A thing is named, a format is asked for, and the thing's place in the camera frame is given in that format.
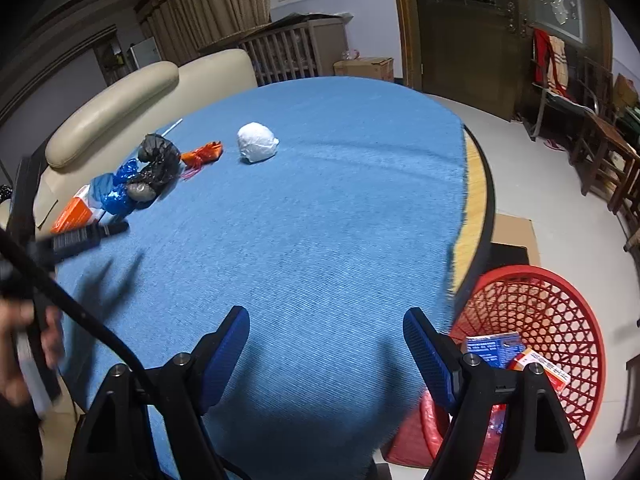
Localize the dark wooden double door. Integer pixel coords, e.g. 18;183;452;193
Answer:
396;0;613;120

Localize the person's left hand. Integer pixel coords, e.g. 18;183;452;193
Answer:
0;298;65;408

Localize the flattened cardboard box on floor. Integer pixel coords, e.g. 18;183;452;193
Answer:
382;211;542;466

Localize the orange medicine box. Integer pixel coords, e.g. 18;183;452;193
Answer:
508;348;570;393

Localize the black plastic bag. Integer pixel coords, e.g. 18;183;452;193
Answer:
126;133;181;203

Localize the orange white carton box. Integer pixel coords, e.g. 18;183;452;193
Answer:
50;184;104;234

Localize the white paper ball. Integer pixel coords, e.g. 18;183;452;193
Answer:
236;122;279;164

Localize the black cable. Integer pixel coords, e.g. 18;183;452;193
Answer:
0;228;162;406

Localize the blue plastic bag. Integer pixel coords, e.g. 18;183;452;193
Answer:
89;158;139;218

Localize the blue table cloth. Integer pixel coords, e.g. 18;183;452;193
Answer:
56;77;466;479

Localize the red plastic mesh basket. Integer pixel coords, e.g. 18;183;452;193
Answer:
426;266;605;479

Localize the cream leather sofa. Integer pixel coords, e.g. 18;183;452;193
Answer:
0;48;260;241

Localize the small dark wooden table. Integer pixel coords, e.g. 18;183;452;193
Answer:
570;113;639;214

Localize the beige striped curtain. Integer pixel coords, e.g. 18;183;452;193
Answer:
136;0;270;66

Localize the blue snack wrapper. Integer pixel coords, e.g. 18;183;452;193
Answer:
462;332;525;368

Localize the metal chair with red cloth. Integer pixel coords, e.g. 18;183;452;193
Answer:
528;27;600;141

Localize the brown cardboard box by wall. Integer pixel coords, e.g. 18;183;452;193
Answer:
333;58;395;82

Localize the round black-rimmed table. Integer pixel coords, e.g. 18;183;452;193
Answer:
450;127;496;318

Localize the wooden baby crib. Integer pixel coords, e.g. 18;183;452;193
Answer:
200;13;350;86

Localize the orange red wrapper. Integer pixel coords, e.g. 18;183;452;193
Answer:
180;141;224;180

